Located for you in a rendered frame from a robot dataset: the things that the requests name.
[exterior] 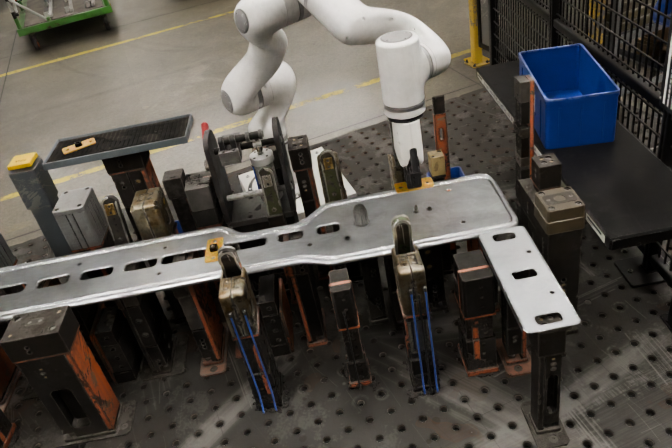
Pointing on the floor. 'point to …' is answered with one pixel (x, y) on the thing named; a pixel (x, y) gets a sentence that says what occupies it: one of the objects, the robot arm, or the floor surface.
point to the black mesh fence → (651, 263)
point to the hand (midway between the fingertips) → (412, 176)
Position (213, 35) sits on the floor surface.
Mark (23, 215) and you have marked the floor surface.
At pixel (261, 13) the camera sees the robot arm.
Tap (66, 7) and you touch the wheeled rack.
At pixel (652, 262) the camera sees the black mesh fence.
